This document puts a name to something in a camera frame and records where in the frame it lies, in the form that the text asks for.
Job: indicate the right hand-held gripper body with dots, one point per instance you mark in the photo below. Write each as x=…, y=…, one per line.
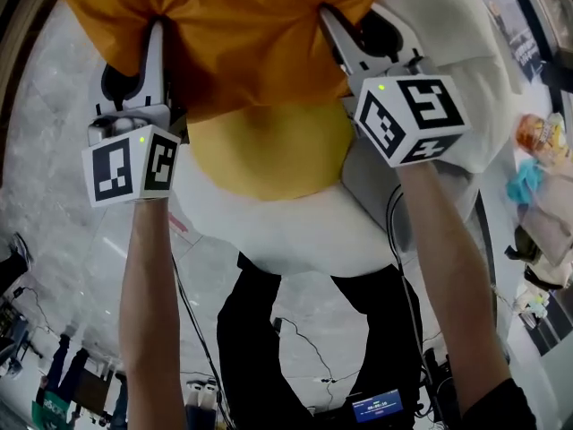
x=412, y=114

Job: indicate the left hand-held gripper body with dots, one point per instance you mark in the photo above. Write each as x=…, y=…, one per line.
x=130, y=164

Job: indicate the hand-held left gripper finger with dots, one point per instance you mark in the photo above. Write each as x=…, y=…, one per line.
x=118, y=85
x=154, y=70

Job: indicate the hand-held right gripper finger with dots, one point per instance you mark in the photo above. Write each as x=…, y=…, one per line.
x=394, y=43
x=342, y=45

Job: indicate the orange pillow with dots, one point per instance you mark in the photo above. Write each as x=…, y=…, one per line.
x=233, y=38

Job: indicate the person's right forearm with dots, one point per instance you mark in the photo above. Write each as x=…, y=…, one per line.
x=452, y=262

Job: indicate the person's left forearm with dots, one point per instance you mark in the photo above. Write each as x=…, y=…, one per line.
x=152, y=307

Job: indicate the dark book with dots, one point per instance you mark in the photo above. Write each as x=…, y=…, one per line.
x=510, y=20

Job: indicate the teal cloth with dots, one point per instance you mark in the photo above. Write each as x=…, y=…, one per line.
x=524, y=182

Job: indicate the white and yellow beanbag chair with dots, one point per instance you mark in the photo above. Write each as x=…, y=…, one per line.
x=291, y=240

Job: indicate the person's body in black clothes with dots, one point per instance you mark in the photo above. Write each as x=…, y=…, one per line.
x=385, y=320

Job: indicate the black device with screen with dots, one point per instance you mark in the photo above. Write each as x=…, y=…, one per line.
x=377, y=406

